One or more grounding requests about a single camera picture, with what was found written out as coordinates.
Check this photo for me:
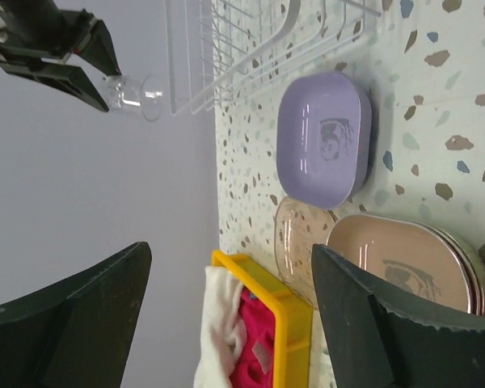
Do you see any brown square plate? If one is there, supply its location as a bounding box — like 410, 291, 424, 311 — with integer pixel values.
327, 213, 485, 315

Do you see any white towel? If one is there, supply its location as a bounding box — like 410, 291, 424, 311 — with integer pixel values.
193, 266, 247, 387

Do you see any white wire dish rack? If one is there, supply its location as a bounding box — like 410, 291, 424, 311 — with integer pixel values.
163, 1, 382, 116

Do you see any clear brown glass plate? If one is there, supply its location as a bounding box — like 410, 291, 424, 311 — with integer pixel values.
274, 196, 337, 310

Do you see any yellow plastic tray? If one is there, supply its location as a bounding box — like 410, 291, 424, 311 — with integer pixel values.
212, 250, 313, 388

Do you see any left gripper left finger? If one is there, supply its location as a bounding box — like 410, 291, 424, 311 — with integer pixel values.
0, 242, 152, 387

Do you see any purple square plate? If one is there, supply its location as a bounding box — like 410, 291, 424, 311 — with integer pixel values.
276, 71, 372, 209

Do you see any clear glass cup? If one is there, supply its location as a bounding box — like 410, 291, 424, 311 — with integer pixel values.
101, 74, 163, 123

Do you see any magenta cloth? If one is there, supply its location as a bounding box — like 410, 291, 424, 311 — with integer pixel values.
230, 288, 276, 388

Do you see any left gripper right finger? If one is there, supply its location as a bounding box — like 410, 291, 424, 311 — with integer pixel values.
311, 244, 485, 387

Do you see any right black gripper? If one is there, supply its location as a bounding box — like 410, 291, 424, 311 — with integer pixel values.
0, 1, 122, 112

